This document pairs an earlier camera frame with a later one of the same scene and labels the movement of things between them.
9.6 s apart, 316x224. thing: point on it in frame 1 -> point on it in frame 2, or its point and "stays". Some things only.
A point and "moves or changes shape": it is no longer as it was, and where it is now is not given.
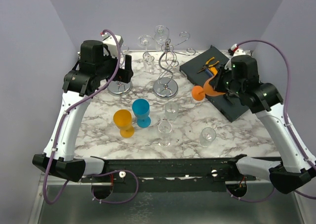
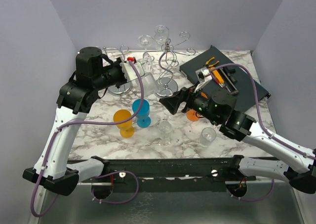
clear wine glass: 171,110 moves or changes shape
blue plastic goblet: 140,108 stays
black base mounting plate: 161,175 stays
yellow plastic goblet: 122,119 stays
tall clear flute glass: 145,41 stays
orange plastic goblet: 198,93 moves or changes shape
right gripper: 216,82 -> 185,95
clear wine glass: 161,36 stays
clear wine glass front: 165,128 stays
